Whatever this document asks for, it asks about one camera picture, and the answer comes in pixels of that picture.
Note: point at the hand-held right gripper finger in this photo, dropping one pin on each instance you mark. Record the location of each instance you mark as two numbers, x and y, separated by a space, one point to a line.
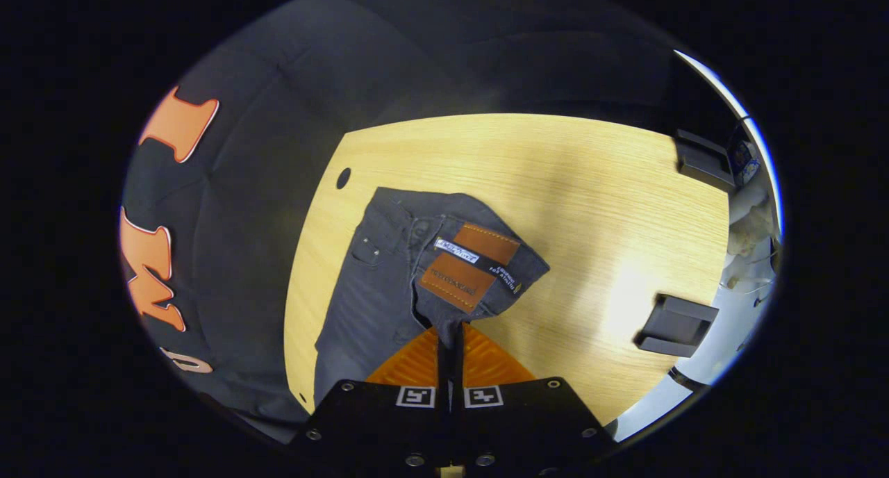
444 377
457 377

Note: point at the dark grey jeans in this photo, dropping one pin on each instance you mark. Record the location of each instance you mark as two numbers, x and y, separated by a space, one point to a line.
375 290

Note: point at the black plastic stand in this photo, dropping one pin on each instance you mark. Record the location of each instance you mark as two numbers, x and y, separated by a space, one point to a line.
677 325
701 162

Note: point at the white bundled object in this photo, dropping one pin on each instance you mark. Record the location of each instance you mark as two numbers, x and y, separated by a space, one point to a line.
750 221

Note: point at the blue printed box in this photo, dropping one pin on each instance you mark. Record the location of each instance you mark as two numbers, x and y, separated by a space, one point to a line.
743 162

